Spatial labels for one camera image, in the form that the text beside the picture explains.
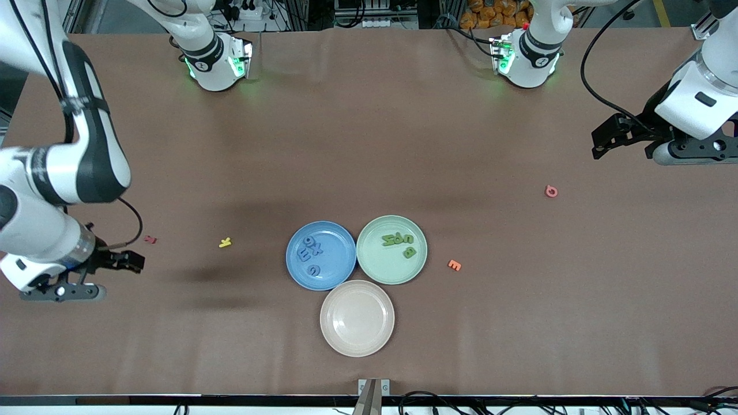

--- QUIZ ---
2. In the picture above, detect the white square power strip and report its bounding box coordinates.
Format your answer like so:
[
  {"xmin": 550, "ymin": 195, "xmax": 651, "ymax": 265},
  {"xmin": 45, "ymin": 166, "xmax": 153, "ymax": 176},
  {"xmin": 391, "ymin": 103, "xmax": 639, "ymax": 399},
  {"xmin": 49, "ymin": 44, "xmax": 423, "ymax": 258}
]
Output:
[{"xmin": 228, "ymin": 3, "xmax": 265, "ymax": 22}]

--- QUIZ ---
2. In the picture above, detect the aluminium frame corner post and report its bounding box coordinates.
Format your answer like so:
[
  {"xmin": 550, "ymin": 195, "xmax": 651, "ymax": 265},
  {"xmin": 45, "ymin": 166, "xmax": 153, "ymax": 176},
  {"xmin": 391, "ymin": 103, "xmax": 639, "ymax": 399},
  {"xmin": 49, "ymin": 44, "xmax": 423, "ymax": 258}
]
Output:
[{"xmin": 692, "ymin": 12, "xmax": 718, "ymax": 41}]

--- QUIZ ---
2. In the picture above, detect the green plate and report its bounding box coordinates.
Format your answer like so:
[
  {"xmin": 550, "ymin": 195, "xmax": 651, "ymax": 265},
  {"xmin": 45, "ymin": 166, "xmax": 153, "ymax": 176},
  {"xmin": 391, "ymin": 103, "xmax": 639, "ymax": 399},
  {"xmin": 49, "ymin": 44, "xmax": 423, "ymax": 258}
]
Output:
[{"xmin": 356, "ymin": 215, "xmax": 428, "ymax": 285}]

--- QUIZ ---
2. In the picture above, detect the beige plate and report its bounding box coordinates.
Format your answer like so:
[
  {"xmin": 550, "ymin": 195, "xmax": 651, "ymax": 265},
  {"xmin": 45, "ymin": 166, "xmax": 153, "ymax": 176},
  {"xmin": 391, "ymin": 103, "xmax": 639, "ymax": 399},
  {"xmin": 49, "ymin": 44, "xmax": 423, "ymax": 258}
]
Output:
[{"xmin": 319, "ymin": 280, "xmax": 396, "ymax": 358}]

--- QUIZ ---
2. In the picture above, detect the orange objects pile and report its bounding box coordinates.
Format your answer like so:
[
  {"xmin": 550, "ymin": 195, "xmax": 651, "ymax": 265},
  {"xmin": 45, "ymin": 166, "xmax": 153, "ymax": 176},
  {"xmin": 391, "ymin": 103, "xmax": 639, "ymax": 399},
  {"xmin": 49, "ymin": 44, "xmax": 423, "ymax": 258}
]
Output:
[{"xmin": 460, "ymin": 0, "xmax": 534, "ymax": 29}]

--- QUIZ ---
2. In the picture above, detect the blue plate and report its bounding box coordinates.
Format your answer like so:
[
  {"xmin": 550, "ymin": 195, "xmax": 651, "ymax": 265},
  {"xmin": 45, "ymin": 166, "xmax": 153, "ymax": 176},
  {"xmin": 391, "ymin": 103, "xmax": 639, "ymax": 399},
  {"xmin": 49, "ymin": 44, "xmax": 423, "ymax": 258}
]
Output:
[{"xmin": 286, "ymin": 221, "xmax": 357, "ymax": 291}]

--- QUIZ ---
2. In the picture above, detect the brown table cover sheet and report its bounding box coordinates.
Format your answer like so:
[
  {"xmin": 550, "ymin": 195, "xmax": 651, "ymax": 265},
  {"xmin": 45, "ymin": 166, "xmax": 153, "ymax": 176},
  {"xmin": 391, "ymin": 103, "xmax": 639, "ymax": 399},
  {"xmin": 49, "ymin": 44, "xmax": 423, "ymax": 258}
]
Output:
[{"xmin": 0, "ymin": 26, "xmax": 738, "ymax": 398}]

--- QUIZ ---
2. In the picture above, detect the black looped floor cable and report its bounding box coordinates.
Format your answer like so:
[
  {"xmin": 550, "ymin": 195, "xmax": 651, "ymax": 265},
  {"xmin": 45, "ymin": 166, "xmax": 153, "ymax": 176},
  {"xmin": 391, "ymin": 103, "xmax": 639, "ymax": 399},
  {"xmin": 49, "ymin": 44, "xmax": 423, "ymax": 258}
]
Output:
[{"xmin": 398, "ymin": 391, "xmax": 462, "ymax": 415}]

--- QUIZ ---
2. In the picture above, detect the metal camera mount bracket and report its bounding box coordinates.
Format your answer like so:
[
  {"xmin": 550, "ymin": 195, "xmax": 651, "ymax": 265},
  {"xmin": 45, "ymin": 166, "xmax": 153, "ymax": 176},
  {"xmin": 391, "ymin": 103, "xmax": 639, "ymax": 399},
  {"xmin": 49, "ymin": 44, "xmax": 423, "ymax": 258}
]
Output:
[{"xmin": 357, "ymin": 379, "xmax": 391, "ymax": 415}]

